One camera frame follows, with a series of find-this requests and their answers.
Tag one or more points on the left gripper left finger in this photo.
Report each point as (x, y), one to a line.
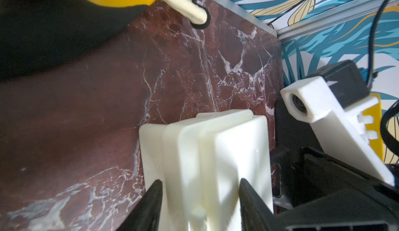
(146, 215)

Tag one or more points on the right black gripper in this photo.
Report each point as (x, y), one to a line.
(315, 192)

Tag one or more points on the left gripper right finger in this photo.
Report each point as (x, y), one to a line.
(255, 215)

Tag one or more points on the yellow black toolbox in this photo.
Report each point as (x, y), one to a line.
(374, 116)

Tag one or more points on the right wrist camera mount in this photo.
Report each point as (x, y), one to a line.
(331, 100)

